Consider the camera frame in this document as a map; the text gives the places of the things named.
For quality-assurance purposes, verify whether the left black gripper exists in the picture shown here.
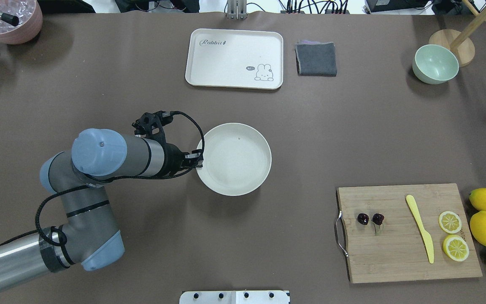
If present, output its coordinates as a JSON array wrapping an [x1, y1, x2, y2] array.
[[159, 144, 204, 177]]

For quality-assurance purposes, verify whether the lemon slice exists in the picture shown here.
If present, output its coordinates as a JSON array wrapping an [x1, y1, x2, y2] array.
[[438, 210, 462, 234], [442, 234, 470, 262]]

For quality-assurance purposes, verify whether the aluminium frame post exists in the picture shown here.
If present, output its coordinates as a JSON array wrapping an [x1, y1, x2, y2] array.
[[226, 0, 248, 20]]

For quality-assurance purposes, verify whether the pink bowl with ice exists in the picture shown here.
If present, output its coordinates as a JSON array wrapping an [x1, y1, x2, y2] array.
[[0, 0, 43, 45]]

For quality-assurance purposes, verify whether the grey folded cloth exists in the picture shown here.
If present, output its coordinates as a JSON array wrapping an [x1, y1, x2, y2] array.
[[295, 40, 338, 77]]

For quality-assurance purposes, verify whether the dark red cherry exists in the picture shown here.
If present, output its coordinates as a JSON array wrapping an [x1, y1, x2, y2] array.
[[372, 213, 385, 226], [356, 212, 370, 225]]

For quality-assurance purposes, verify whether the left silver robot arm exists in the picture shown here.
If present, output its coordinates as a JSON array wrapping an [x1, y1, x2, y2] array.
[[0, 128, 204, 292]]

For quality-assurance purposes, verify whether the yellow plastic knife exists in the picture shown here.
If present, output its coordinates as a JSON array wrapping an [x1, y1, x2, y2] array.
[[405, 195, 435, 264]]

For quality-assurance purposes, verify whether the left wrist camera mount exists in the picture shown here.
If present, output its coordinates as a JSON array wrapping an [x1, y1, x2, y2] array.
[[132, 111, 173, 144]]

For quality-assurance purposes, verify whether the mint green bowl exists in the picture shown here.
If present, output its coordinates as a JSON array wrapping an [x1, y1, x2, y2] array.
[[411, 44, 460, 84]]

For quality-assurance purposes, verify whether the wooden cutting board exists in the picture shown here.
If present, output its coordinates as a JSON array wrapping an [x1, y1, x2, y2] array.
[[337, 183, 483, 283]]

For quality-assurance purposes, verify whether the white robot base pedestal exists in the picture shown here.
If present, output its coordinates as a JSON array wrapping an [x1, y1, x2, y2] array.
[[179, 290, 291, 304]]

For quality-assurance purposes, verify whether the wooden cup tree stand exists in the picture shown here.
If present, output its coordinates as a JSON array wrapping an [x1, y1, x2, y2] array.
[[428, 0, 486, 67]]

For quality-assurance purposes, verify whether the cream rabbit tray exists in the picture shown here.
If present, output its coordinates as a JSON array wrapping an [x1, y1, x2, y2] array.
[[185, 28, 284, 90]]

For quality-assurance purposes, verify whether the cream round plate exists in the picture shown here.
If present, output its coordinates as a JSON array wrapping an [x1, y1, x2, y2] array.
[[197, 122, 272, 196]]

